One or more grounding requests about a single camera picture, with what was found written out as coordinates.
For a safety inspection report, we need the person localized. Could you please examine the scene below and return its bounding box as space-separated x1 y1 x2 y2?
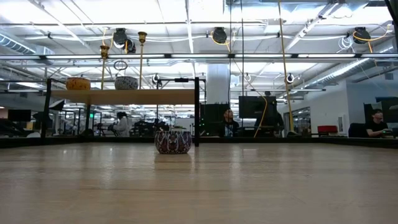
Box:
111 111 131 138
365 108 393 139
221 108 240 138

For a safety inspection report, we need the yellow reel cable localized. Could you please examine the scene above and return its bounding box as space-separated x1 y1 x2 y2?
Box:
231 58 269 138

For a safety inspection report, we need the orange patterned candle tin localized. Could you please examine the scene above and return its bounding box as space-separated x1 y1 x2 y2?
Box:
65 77 91 91

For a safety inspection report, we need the wooden shelf with black legs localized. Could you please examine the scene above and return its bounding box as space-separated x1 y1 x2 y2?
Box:
40 77 201 147

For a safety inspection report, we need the yellow hanging cable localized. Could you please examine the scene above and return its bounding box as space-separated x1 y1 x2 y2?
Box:
277 0 299 138

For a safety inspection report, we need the black background monitor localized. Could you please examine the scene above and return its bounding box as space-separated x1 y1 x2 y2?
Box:
7 109 32 123

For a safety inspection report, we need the long ceiling light strip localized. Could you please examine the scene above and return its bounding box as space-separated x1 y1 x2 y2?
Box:
0 53 398 60

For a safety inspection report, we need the red patterned candle tin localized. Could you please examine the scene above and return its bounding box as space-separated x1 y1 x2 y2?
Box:
154 129 193 155

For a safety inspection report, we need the red seat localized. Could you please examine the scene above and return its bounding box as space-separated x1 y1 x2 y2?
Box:
317 125 338 134

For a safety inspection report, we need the black wall screen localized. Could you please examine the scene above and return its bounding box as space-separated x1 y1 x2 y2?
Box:
238 95 277 119

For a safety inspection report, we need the black office chair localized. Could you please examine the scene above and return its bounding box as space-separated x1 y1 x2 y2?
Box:
348 123 368 139

